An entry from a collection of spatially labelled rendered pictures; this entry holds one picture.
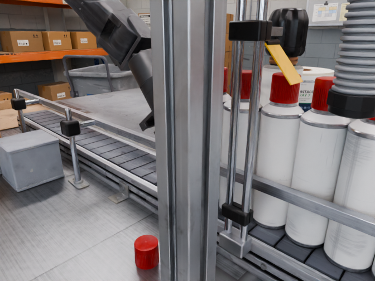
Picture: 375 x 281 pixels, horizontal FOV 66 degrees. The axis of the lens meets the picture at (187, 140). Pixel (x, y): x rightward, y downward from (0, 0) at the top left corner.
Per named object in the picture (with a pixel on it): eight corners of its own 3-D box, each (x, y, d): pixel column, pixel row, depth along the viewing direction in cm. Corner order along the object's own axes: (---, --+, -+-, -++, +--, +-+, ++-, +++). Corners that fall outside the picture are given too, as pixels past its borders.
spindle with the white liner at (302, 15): (299, 144, 69) (320, 8, 59) (282, 155, 63) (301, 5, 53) (266, 135, 75) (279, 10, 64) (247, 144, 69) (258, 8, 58)
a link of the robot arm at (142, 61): (119, 63, 50) (136, 42, 46) (148, 63, 55) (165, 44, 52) (136, 97, 49) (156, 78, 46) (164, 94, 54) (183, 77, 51)
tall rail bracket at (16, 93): (50, 143, 84) (40, 86, 78) (23, 150, 79) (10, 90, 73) (46, 140, 86) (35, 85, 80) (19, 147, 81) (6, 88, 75)
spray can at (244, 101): (260, 211, 43) (274, 71, 36) (233, 222, 41) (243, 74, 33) (237, 195, 47) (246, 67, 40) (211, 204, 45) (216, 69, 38)
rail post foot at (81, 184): (90, 186, 61) (90, 182, 60) (78, 190, 59) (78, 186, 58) (78, 176, 64) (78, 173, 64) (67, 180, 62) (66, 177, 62)
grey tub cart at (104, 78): (110, 127, 370) (102, 49, 337) (156, 131, 355) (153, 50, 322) (67, 153, 289) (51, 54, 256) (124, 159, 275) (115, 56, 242)
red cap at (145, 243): (157, 270, 39) (155, 250, 38) (132, 269, 39) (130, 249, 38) (160, 252, 42) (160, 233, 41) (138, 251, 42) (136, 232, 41)
